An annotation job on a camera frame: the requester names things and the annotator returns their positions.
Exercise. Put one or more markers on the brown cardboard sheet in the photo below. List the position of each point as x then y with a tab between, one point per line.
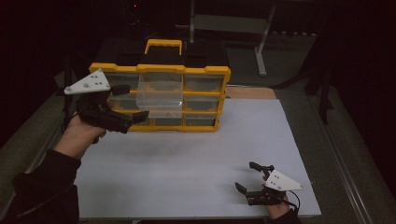
249	92

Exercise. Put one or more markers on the person's left hand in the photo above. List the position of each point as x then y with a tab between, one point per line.
76	137

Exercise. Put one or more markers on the small metal part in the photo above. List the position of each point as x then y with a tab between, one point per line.
171	114

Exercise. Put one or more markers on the person's right hand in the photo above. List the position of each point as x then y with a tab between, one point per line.
276	210

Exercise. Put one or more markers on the yellow black organizer box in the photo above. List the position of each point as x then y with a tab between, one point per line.
162	70

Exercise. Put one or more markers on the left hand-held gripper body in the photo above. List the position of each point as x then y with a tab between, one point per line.
93	82

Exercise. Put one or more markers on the clear plastic drawer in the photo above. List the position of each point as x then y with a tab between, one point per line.
160	95

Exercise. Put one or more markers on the grey metal stand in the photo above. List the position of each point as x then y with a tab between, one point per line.
230	23

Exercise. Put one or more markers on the closed clear organizer drawers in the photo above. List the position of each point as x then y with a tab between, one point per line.
202	82

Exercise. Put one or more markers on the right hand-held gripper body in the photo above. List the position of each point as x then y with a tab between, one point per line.
280	181

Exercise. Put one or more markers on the dark tripod stand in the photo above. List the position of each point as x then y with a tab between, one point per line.
323	93

